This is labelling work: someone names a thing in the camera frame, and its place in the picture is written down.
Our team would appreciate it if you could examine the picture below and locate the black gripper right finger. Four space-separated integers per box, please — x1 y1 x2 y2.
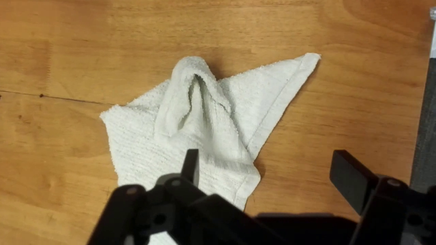
328 148 436 245

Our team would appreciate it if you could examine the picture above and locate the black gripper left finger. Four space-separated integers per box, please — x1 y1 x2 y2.
86 148 292 245

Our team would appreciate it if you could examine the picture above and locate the white cloth towel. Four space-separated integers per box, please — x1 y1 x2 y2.
98 51 321 245

